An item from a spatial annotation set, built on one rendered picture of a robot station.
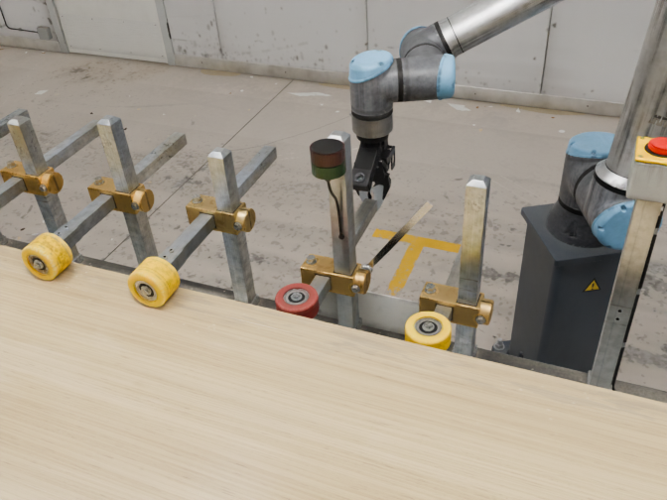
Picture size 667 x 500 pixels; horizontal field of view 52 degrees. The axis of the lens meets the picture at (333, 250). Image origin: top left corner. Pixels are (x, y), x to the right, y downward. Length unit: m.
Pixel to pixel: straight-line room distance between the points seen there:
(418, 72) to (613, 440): 0.78
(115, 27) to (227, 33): 0.87
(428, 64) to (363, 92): 0.14
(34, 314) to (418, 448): 0.75
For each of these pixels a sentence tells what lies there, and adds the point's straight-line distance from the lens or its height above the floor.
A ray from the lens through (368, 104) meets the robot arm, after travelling 1.44.
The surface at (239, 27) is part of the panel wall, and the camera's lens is 4.45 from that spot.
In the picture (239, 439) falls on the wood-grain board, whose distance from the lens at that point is 1.06.
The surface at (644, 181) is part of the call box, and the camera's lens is 1.09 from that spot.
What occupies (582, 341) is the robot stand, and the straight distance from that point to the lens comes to 2.14.
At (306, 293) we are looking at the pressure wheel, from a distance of 1.26.
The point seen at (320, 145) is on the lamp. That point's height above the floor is 1.17.
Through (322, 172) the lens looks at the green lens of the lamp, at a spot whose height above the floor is 1.14.
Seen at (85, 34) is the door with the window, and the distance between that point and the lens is 5.22.
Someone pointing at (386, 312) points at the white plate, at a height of 0.75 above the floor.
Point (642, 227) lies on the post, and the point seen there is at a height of 1.09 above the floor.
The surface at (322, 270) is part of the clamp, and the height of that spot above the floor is 0.87.
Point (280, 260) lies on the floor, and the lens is 2.82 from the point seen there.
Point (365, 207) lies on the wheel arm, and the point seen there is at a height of 0.86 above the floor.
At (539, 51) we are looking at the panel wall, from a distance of 3.89.
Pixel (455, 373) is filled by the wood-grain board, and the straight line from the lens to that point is 1.12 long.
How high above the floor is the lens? 1.73
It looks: 37 degrees down
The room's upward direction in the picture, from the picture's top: 4 degrees counter-clockwise
